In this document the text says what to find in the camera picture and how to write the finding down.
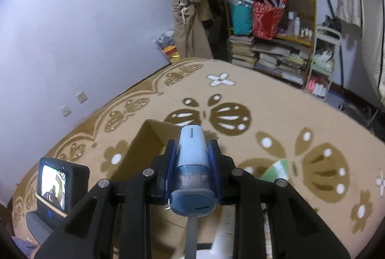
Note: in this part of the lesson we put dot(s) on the cardboard box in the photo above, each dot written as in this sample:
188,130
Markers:
147,138

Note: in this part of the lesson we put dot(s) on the teal bag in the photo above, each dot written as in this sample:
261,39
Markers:
240,17

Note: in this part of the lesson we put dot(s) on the dark hanging clothes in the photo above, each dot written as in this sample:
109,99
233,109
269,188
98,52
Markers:
218,36

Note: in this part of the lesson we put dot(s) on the beige floral blanket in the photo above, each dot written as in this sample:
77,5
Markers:
270,102

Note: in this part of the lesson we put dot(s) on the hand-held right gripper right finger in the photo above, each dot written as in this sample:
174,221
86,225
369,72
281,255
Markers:
216,174

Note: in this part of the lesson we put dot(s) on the row of small bottles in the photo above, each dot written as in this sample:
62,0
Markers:
306,33

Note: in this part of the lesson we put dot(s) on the stack of books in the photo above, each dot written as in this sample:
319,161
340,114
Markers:
240,51

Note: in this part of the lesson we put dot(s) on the white wall socket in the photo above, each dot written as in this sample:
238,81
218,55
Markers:
81,97
66,111

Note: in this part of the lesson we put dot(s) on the green striped object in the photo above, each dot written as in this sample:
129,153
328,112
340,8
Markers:
276,170

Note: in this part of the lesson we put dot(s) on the white bottles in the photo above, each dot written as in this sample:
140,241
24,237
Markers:
294,25

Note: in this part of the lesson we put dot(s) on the blue fuzzy cloth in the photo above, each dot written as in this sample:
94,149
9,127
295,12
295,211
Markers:
25,248

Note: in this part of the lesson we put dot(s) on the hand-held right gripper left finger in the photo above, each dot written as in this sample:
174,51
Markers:
170,174

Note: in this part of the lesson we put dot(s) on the white trolley cart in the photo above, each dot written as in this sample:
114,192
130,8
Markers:
323,63

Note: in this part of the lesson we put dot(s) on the pile of slanted books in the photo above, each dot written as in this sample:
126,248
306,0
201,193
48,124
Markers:
279,62

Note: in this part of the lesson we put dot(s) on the bag of colourful scraps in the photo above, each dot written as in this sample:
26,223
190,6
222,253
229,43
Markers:
168,47

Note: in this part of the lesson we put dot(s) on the beige hanging coat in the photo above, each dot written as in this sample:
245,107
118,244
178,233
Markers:
188,33

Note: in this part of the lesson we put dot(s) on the wooden shelf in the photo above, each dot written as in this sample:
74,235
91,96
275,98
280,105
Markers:
312,6

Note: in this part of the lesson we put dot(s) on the red patterned bag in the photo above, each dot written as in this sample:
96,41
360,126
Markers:
266,20

